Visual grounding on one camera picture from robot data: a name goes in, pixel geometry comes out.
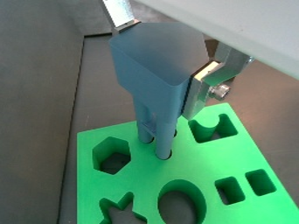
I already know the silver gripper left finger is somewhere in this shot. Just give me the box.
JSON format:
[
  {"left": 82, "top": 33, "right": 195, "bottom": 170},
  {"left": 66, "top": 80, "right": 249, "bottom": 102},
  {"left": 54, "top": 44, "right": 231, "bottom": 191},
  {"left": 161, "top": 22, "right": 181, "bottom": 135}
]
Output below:
[{"left": 102, "top": 0, "right": 141, "bottom": 35}]

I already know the blue three prong object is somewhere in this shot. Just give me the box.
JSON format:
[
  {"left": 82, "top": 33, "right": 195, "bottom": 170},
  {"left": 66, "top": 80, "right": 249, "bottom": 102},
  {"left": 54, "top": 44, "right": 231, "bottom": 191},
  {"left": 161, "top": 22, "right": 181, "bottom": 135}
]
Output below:
[{"left": 109, "top": 22, "right": 210, "bottom": 159}]

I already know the green foam shape board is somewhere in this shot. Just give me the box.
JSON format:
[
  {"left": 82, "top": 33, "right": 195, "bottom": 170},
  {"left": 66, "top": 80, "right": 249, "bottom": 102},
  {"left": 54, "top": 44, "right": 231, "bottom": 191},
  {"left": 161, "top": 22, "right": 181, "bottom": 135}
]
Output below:
[{"left": 78, "top": 103, "right": 299, "bottom": 224}]

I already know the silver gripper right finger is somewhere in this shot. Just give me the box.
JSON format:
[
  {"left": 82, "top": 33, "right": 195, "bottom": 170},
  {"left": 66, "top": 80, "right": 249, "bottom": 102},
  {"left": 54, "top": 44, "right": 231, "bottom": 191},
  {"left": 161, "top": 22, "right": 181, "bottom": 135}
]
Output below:
[{"left": 182, "top": 43, "right": 254, "bottom": 120}]

